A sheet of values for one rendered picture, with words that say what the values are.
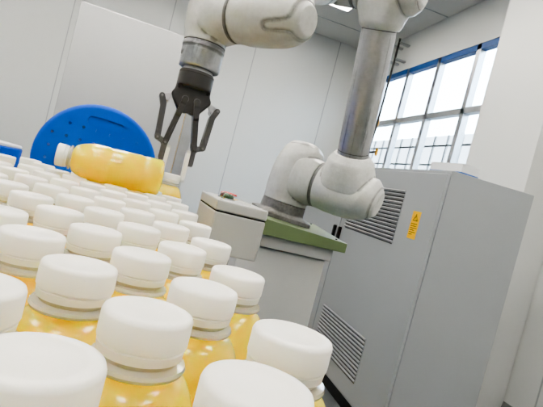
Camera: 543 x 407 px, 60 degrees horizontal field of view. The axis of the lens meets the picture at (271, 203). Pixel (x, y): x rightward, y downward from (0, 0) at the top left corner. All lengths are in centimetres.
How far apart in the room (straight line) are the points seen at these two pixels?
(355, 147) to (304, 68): 537
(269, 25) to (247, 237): 39
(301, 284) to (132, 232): 116
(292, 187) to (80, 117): 70
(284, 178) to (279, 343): 135
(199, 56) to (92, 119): 33
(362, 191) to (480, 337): 142
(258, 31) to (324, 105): 590
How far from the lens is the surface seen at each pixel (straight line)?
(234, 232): 87
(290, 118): 664
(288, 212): 156
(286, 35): 92
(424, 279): 241
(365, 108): 143
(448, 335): 257
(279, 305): 155
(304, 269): 154
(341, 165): 145
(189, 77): 101
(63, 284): 25
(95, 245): 37
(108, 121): 120
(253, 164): 648
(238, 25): 96
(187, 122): 263
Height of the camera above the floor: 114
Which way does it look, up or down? 2 degrees down
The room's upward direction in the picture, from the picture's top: 15 degrees clockwise
